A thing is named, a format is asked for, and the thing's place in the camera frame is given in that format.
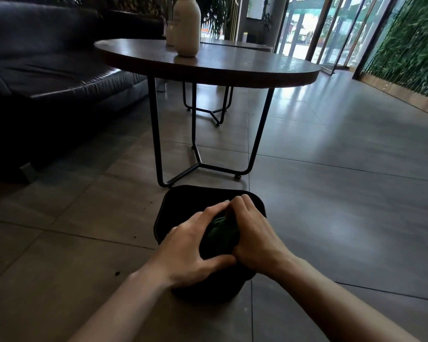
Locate person's right hand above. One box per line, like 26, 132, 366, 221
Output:
230, 194, 299, 280

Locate person's left hand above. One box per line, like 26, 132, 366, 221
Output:
153, 200, 237, 289

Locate person's left forearm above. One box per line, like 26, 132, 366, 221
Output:
68, 261, 172, 342

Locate person's right forearm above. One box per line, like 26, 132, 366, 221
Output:
274, 256, 421, 342

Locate green object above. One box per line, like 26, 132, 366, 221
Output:
208, 216, 237, 247

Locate black trash bin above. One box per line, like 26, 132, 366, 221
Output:
153, 185, 268, 304

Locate round wooden table black legs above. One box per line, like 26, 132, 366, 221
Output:
94, 38, 321, 189
183, 38, 274, 127

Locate tall white vase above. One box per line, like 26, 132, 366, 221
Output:
173, 0, 202, 57

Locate glass entrance doors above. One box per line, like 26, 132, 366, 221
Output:
274, 0, 402, 77

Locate green potted plant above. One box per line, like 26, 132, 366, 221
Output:
199, 0, 233, 40

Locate black leather sofa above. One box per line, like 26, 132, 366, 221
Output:
0, 0, 165, 183

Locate framed wall picture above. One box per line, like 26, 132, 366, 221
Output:
246, 0, 269, 21

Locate green plant wall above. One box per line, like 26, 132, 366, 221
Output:
363, 0, 428, 102

